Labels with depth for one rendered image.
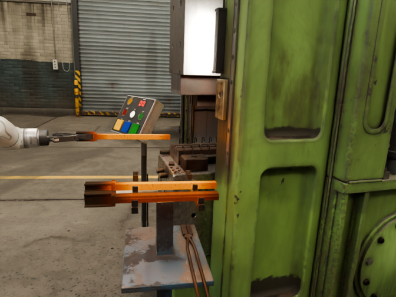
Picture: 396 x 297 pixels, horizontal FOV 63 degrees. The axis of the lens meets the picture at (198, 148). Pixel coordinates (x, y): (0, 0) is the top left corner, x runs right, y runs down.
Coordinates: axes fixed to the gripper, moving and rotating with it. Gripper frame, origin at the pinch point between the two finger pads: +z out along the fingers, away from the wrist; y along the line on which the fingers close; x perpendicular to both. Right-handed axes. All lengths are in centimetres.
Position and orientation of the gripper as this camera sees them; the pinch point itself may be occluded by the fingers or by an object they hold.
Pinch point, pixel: (85, 136)
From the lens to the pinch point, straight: 163.3
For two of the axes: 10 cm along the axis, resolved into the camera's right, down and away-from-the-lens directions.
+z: 9.5, -0.5, 2.9
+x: 0.3, -9.7, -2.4
